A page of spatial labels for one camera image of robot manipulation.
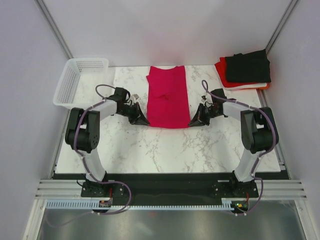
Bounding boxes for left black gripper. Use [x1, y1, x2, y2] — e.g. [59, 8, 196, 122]
[117, 102, 150, 127]

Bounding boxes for aluminium corner post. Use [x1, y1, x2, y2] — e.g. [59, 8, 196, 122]
[265, 0, 300, 55]
[34, 0, 74, 59]

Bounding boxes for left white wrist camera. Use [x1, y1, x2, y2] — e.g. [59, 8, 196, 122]
[129, 93, 140, 104]

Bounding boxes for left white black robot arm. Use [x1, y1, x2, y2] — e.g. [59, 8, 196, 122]
[65, 87, 150, 198]

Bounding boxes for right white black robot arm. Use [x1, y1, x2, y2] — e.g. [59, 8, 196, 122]
[188, 88, 279, 198]

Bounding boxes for left aluminium corner post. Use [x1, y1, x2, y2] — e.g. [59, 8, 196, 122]
[34, 0, 74, 59]

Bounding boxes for aluminium front frame rail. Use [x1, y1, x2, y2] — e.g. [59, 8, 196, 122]
[35, 179, 307, 200]

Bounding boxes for folded orange t shirt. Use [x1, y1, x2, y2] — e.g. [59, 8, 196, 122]
[224, 82, 270, 91]

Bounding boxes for folded black t shirt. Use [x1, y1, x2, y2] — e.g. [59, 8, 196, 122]
[224, 49, 272, 83]

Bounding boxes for folded white t shirt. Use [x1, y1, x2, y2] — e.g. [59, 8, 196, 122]
[223, 82, 267, 90]

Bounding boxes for crimson red t shirt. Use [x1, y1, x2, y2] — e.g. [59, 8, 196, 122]
[146, 66, 191, 129]

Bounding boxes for right aluminium corner post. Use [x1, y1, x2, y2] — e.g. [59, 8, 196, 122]
[265, 0, 300, 55]

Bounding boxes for white plastic laundry basket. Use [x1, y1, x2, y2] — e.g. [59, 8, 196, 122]
[53, 57, 109, 109]

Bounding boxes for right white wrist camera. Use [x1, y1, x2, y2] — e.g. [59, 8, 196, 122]
[201, 95, 207, 103]

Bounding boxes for white slotted cable duct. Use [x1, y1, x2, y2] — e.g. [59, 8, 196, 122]
[45, 199, 249, 211]

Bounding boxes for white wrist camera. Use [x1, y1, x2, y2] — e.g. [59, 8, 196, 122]
[201, 95, 207, 103]
[129, 93, 140, 104]

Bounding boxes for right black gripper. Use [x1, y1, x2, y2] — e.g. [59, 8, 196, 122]
[188, 103, 221, 128]

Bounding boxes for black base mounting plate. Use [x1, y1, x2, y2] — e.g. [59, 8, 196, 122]
[80, 172, 259, 207]

